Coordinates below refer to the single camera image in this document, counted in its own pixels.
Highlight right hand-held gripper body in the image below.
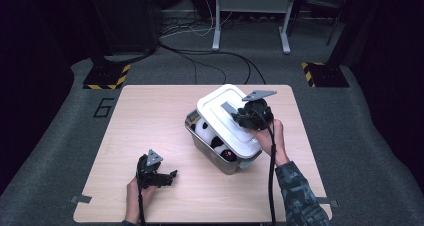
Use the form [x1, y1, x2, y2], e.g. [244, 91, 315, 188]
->
[242, 90, 278, 131]

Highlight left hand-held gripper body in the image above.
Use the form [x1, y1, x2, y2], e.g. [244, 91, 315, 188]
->
[135, 149, 169, 189]

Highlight white box lid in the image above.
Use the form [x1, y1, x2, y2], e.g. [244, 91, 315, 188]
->
[195, 83, 263, 160]

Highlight panda plush toy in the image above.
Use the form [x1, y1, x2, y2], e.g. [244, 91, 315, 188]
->
[194, 117, 238, 163]

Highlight clear brown storage box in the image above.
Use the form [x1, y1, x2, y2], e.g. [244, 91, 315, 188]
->
[184, 109, 263, 176]

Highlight person's left hand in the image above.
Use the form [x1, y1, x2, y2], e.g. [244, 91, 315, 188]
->
[124, 178, 158, 224]

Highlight person's right hand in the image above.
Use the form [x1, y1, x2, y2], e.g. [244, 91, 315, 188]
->
[249, 119, 290, 167]

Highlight grey tape piece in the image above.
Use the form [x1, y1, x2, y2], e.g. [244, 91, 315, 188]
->
[316, 196, 339, 208]
[69, 195, 93, 204]

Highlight black stand base, striped edge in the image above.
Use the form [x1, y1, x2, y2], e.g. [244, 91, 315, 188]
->
[82, 63, 132, 90]
[301, 61, 350, 89]

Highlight thin black stand leg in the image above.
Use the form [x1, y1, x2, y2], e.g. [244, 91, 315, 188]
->
[325, 0, 353, 47]

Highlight large dark cabinet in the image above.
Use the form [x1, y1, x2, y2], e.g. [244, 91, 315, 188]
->
[84, 0, 161, 59]

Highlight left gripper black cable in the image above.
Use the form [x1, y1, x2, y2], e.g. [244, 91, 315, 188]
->
[137, 185, 147, 226]

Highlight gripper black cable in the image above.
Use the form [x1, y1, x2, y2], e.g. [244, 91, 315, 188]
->
[137, 185, 147, 226]
[267, 118, 278, 226]

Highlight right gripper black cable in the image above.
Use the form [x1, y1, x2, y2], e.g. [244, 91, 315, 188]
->
[267, 118, 278, 226]

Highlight black floor cables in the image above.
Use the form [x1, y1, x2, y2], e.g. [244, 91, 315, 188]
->
[156, 40, 268, 86]

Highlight white floor cables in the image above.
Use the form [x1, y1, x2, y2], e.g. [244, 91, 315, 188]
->
[159, 0, 234, 40]

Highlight white metal stand frame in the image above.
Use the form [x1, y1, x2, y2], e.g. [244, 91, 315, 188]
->
[212, 0, 299, 55]

